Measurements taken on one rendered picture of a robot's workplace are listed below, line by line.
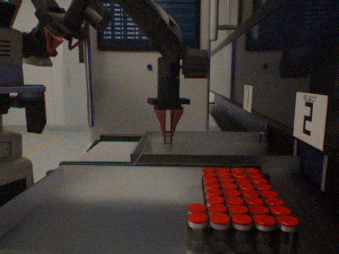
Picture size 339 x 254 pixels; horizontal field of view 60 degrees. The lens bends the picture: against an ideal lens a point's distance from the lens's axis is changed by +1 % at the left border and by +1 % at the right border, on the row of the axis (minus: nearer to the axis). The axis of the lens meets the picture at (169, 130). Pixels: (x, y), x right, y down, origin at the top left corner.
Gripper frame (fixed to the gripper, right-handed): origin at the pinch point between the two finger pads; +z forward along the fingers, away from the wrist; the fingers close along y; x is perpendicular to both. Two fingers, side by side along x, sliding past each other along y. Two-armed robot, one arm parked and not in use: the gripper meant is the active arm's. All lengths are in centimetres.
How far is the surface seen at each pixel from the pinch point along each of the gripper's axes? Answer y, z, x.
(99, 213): -17.8, 4.1, -34.7
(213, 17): 17.1, -32.4, 14.2
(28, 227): -26.5, 4.2, -36.2
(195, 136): 9.2, 2.2, 4.7
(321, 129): 6.3, -9.3, -46.7
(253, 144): 24.6, 3.8, -1.0
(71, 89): -70, 15, 537
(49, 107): -115, 52, 551
